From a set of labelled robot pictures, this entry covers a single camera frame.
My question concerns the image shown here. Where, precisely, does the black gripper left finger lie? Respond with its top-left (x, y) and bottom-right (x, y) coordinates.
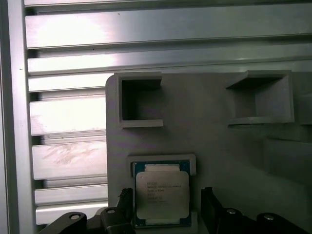
top-left (43, 187), bottom-right (135, 234)

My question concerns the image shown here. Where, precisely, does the grey parts rack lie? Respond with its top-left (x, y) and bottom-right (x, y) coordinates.
top-left (105, 70), bottom-right (312, 234)

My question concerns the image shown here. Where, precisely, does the silver CPU chip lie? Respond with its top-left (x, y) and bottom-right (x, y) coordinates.
top-left (131, 160), bottom-right (191, 229)

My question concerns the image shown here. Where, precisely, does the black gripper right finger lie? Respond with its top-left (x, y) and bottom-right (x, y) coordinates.
top-left (200, 187), bottom-right (312, 234)

